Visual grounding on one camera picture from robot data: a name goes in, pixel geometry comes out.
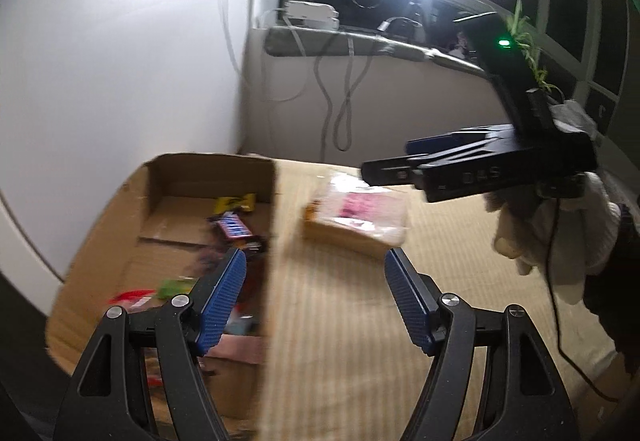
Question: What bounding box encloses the snickers bar brown wrapper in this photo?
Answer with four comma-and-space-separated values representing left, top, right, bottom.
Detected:
207, 211, 267, 253

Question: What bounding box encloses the green candy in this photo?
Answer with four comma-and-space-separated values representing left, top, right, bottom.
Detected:
155, 277, 198, 301

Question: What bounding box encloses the yellow candy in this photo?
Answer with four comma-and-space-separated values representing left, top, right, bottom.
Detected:
214, 193, 256, 216

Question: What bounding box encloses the clear red-edged snack bag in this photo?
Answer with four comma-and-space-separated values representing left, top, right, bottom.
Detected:
107, 289, 155, 314

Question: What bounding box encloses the white gloved right hand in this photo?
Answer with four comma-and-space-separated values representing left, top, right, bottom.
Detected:
483, 172, 623, 305

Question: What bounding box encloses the pink packaged sandwich bread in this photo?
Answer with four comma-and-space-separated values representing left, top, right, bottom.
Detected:
302, 170, 409, 258

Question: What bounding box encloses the brown cardboard box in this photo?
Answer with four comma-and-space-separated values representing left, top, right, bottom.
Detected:
46, 154, 276, 440

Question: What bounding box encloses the green potted plant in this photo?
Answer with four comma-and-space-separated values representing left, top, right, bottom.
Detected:
506, 0, 565, 104

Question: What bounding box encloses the white power strip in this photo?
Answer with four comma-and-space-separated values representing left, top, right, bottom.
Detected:
284, 0, 340, 30

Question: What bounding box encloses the white round-edged panel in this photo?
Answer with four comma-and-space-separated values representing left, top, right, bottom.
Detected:
1, 0, 250, 313

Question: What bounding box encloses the hanging grey cable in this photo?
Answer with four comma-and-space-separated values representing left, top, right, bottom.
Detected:
284, 19, 377, 162

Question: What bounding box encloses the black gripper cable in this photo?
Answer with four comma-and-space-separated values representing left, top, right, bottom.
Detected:
541, 189, 622, 404

